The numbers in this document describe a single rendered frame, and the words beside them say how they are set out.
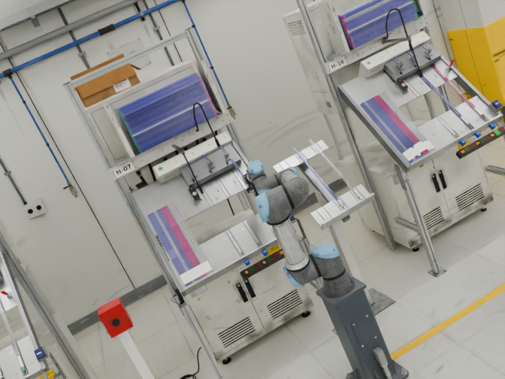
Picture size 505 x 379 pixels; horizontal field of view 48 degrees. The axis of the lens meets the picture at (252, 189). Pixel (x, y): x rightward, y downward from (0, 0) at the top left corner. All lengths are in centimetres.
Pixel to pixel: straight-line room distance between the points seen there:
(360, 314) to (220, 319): 103
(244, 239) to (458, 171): 159
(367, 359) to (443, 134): 142
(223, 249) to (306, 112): 236
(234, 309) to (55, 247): 195
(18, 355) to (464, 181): 288
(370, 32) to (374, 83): 31
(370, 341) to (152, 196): 145
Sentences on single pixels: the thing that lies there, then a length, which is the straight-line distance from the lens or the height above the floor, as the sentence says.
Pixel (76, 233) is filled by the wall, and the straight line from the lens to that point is 492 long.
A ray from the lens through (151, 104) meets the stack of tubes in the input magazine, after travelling 328.
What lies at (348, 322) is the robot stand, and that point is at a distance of 278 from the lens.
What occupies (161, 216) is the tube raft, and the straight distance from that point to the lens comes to 326.
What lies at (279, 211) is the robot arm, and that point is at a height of 110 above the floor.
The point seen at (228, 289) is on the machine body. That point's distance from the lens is 346.
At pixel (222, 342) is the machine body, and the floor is 17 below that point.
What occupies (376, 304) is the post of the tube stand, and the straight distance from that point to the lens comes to 359.
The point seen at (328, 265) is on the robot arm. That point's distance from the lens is 266.
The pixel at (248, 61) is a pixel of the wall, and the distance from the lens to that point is 500.
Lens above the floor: 194
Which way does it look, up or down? 18 degrees down
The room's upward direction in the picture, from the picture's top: 24 degrees counter-clockwise
